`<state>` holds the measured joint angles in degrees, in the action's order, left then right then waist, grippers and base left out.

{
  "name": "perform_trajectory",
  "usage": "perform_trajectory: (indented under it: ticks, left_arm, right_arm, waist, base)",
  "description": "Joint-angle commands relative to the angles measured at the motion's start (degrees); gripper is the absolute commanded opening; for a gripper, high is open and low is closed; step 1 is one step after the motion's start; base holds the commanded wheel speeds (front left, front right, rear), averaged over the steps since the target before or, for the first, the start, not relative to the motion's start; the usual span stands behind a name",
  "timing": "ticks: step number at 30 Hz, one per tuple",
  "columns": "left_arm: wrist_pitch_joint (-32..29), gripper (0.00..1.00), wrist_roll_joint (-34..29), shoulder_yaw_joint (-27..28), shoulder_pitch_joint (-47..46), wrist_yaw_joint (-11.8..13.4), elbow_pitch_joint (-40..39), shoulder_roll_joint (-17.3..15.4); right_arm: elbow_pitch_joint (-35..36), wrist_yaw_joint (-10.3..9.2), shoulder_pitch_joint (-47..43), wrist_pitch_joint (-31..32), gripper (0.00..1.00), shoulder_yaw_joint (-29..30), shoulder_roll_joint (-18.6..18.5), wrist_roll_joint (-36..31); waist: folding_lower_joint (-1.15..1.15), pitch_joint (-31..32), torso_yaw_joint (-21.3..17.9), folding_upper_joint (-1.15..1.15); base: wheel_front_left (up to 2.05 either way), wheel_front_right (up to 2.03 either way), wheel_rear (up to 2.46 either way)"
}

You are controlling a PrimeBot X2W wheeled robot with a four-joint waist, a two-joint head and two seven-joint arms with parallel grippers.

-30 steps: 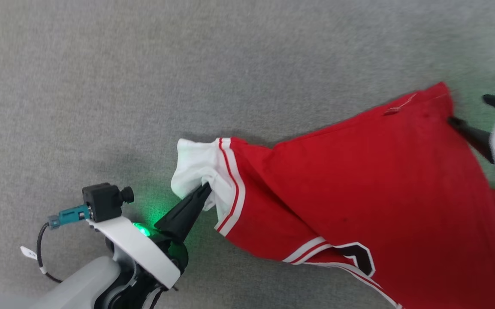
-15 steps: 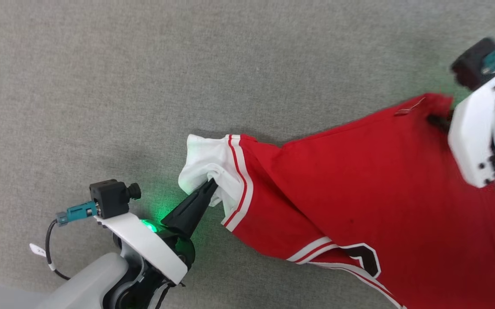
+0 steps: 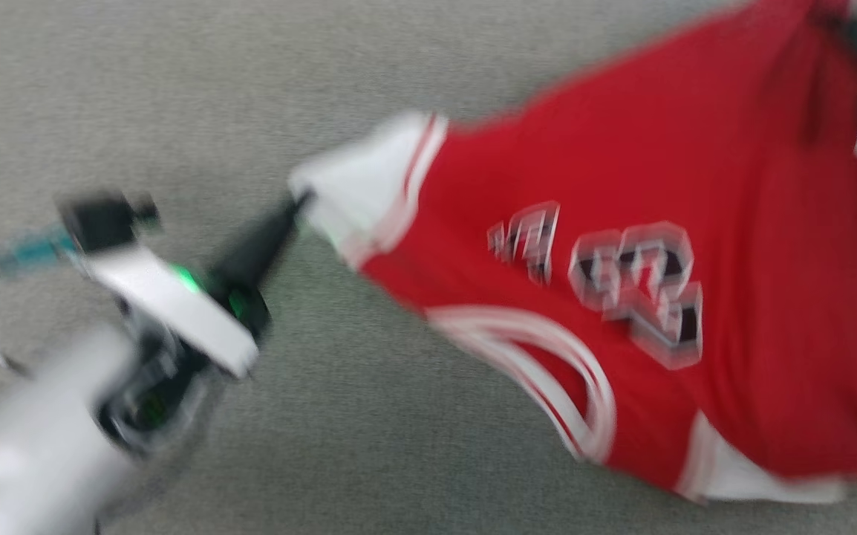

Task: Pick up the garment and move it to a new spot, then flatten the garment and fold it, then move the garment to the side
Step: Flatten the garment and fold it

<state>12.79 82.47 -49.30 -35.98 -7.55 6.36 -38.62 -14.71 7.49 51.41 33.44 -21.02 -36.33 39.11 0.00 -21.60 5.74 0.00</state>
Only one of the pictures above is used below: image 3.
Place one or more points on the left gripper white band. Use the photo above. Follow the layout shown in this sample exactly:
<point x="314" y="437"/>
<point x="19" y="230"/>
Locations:
<point x="176" y="312"/>

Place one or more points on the red basketball jersey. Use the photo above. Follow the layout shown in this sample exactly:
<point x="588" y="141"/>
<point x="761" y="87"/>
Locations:
<point x="770" y="260"/>

